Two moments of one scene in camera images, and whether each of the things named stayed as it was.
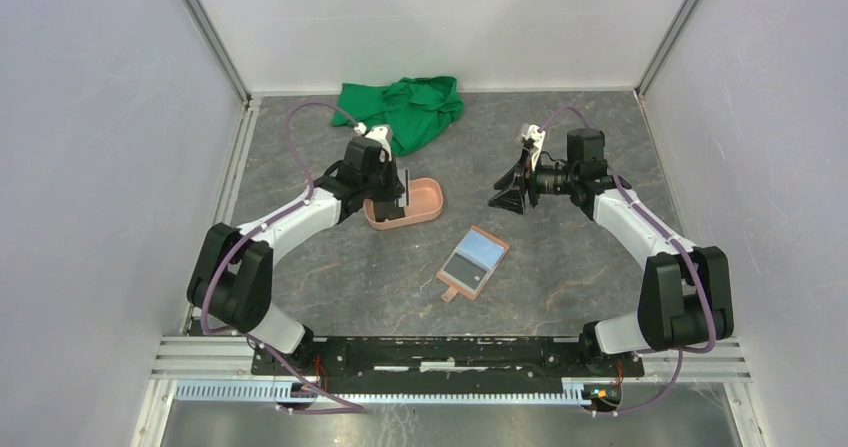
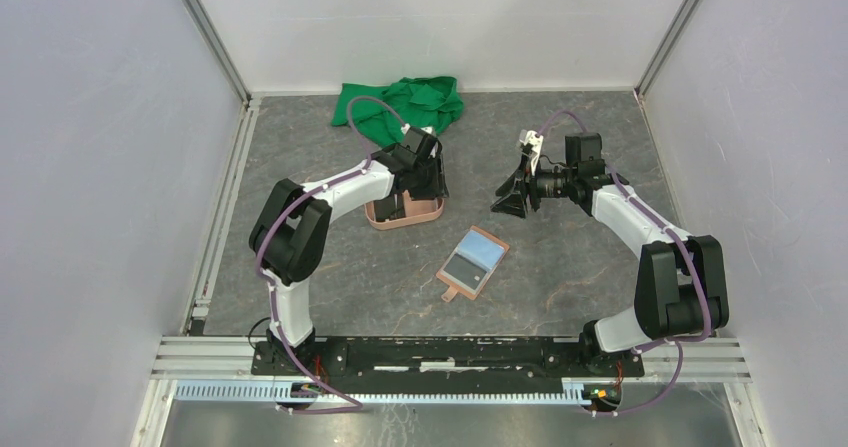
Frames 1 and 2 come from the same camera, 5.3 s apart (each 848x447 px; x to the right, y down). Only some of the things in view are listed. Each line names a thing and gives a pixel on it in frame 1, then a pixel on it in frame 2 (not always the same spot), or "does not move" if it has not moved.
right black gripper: (510, 199) does not move
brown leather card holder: (472, 264) does not move
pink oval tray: (425, 199) does not move
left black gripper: (395, 189) to (439, 187)
